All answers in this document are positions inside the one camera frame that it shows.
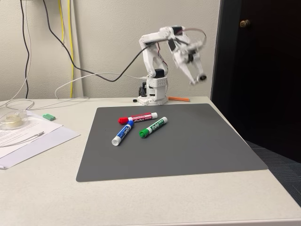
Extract green dry erase marker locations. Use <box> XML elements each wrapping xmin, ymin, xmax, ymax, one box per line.
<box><xmin>139</xmin><ymin>116</ymin><xmax>168</xmax><ymax>139</ymax></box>

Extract red dry erase marker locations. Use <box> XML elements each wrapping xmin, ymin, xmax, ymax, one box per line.
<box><xmin>118</xmin><ymin>112</ymin><xmax>158</xmax><ymax>125</ymax></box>

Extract blue dry erase marker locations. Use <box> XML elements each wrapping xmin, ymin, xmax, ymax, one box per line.
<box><xmin>111</xmin><ymin>120</ymin><xmax>135</xmax><ymax>147</ymax></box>

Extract orange stick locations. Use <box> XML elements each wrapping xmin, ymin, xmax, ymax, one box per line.
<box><xmin>168</xmin><ymin>96</ymin><xmax>190</xmax><ymax>103</ymax></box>

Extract dark wooden door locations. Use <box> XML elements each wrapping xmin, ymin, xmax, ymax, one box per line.
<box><xmin>210</xmin><ymin>0</ymin><xmax>301</xmax><ymax>163</ymax></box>

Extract grey rubber mat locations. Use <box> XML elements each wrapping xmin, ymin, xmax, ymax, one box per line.
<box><xmin>75</xmin><ymin>103</ymin><xmax>269</xmax><ymax>183</ymax></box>

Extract white paper stack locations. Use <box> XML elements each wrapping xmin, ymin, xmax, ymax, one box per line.
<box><xmin>0</xmin><ymin>127</ymin><xmax>81</xmax><ymax>170</ymax></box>

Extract printed white paper sheet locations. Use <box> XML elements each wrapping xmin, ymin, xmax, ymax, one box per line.
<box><xmin>0</xmin><ymin>110</ymin><xmax>64</xmax><ymax>159</ymax></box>

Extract clear tape dispenser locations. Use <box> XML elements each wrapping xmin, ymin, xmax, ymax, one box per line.
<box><xmin>0</xmin><ymin>108</ymin><xmax>30</xmax><ymax>131</ymax></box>

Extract small camera on white mount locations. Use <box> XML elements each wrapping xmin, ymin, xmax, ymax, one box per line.
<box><xmin>185</xmin><ymin>40</ymin><xmax>206</xmax><ymax>65</ymax></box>

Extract red black servo wires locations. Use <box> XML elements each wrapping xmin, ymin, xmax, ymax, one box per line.
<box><xmin>182</xmin><ymin>27</ymin><xmax>207</xmax><ymax>47</ymax></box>

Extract thick black cable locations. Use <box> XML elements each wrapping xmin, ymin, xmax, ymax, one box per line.
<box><xmin>42</xmin><ymin>0</ymin><xmax>174</xmax><ymax>83</ymax></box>

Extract white usb cable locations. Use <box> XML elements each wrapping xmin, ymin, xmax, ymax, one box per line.
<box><xmin>30</xmin><ymin>73</ymin><xmax>148</xmax><ymax>111</ymax></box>

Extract long yellow cable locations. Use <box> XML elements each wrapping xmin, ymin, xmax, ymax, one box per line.
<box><xmin>67</xmin><ymin>0</ymin><xmax>75</xmax><ymax>98</ymax></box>

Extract short yellow cable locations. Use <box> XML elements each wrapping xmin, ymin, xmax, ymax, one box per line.
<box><xmin>57</xmin><ymin>0</ymin><xmax>65</xmax><ymax>48</ymax></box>

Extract thin white cable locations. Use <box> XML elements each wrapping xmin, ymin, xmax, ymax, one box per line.
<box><xmin>0</xmin><ymin>0</ymin><xmax>34</xmax><ymax>112</ymax></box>

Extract thin black cable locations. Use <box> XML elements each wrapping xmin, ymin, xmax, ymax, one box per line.
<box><xmin>19</xmin><ymin>0</ymin><xmax>31</xmax><ymax>100</ymax></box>

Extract white cable with plug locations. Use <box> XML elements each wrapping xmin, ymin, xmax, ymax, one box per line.
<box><xmin>0</xmin><ymin>131</ymin><xmax>45</xmax><ymax>148</ymax></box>

